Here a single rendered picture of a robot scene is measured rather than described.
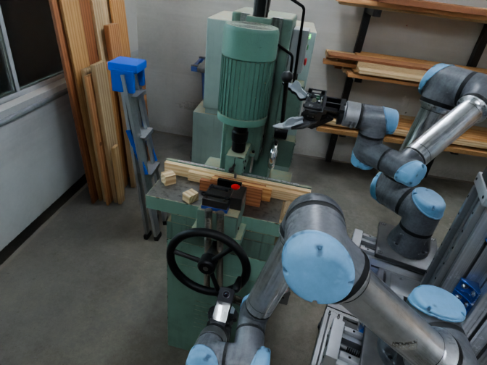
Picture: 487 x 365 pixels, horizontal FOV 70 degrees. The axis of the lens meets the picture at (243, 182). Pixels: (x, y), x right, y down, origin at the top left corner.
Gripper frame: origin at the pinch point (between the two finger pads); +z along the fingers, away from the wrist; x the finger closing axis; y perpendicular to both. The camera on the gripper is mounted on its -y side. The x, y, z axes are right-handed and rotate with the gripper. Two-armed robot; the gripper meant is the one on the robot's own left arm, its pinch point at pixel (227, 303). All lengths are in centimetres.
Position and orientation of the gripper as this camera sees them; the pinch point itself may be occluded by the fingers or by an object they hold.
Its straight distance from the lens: 120.1
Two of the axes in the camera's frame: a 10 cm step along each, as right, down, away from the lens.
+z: 1.2, -0.1, 9.9
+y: -2.0, 9.8, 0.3
